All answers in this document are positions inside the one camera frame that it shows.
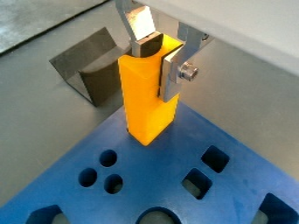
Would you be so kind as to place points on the blue shape sorter board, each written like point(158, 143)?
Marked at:
point(197, 174)

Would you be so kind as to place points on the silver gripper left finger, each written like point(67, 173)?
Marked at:
point(146, 39)

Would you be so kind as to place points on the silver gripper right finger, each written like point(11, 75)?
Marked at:
point(176, 67)

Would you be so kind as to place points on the black curved holder block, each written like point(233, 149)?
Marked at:
point(88, 66)

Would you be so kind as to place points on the yellow arch block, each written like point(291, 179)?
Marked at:
point(148, 114)

